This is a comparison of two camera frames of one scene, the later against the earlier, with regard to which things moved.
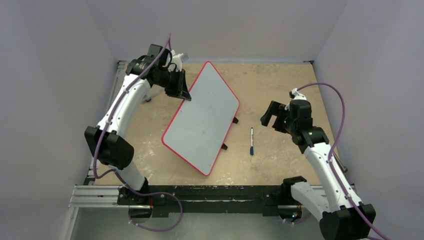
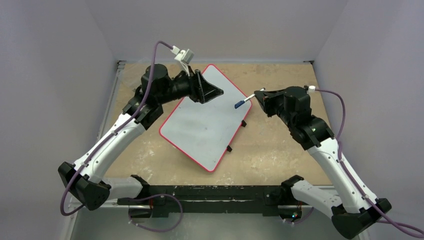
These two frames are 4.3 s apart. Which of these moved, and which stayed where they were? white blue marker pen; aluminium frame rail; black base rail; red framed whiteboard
Moved: red framed whiteboard; white blue marker pen
Stayed: black base rail; aluminium frame rail
